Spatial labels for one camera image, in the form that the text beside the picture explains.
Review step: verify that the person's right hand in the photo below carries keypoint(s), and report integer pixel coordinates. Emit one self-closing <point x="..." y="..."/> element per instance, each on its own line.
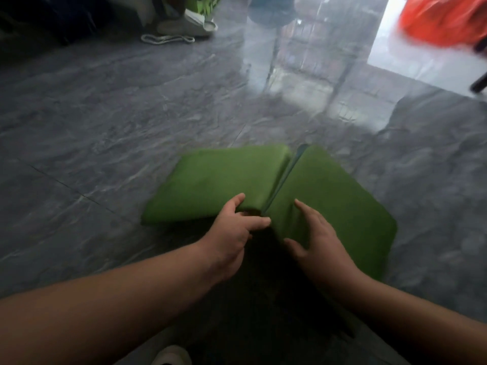
<point x="329" y="254"/>

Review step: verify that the person's left hand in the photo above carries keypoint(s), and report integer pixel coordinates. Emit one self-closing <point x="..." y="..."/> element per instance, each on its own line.
<point x="224" y="247"/>

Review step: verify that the person's left thumb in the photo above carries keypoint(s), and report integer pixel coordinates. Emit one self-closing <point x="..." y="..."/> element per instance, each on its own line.
<point x="258" y="223"/>

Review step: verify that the person's right thumb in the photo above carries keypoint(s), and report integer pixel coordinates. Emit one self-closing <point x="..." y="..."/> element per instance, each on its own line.
<point x="295" y="247"/>

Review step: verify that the green mat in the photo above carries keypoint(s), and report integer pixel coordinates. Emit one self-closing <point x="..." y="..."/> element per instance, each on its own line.
<point x="213" y="178"/>

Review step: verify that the person's left forearm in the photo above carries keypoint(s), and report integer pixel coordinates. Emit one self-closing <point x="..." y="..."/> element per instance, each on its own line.
<point x="114" y="300"/>

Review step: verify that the person's right forearm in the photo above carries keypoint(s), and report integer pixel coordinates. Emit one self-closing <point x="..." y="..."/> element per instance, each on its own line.
<point x="411" y="323"/>

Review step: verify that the person's white shoe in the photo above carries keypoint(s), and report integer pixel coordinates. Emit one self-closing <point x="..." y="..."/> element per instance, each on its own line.
<point x="171" y="356"/>

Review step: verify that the blue plastic container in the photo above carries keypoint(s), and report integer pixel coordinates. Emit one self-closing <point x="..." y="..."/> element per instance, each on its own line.
<point x="272" y="2"/>

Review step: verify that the green box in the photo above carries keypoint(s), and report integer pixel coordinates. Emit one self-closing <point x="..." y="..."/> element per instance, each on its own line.
<point x="201" y="2"/>

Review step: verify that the black pole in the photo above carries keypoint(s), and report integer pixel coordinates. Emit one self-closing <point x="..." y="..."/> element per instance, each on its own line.
<point x="480" y="83"/>

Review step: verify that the orange plastic bag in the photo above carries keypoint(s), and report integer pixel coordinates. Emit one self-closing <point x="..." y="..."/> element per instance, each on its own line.
<point x="445" y="17"/>

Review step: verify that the dark furniture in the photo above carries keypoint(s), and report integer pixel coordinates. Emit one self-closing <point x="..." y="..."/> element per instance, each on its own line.
<point x="49" y="17"/>

